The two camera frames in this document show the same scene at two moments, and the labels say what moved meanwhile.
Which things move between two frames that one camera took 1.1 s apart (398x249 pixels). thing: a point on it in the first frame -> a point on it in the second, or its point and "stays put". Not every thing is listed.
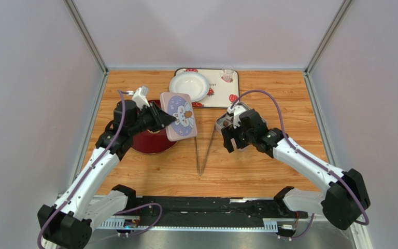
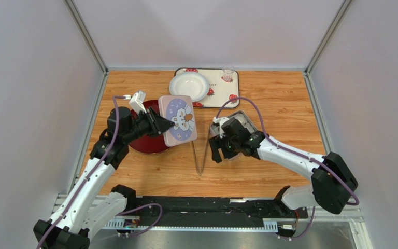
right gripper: x=232 y=138 -> x=220 y=146
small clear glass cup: x=228 y=70 stays put
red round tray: x=148 y=142 stays put
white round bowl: x=195 y=83 stays put
